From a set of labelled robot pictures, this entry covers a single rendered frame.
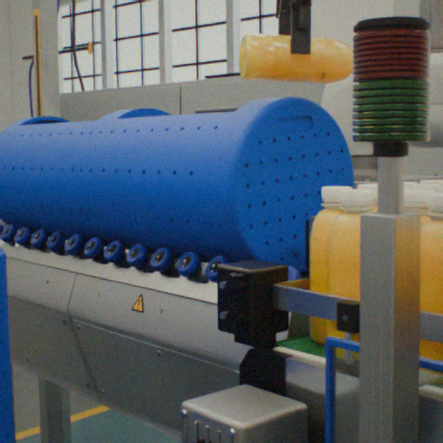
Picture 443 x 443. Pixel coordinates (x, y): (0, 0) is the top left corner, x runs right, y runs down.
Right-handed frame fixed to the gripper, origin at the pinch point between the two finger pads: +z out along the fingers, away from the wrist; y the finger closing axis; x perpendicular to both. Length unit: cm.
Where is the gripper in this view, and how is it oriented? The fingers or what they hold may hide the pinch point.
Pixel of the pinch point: (293, 39)
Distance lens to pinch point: 123.7
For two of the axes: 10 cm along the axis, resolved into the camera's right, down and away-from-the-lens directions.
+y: -1.8, -0.4, 9.8
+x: -9.8, -0.1, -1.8
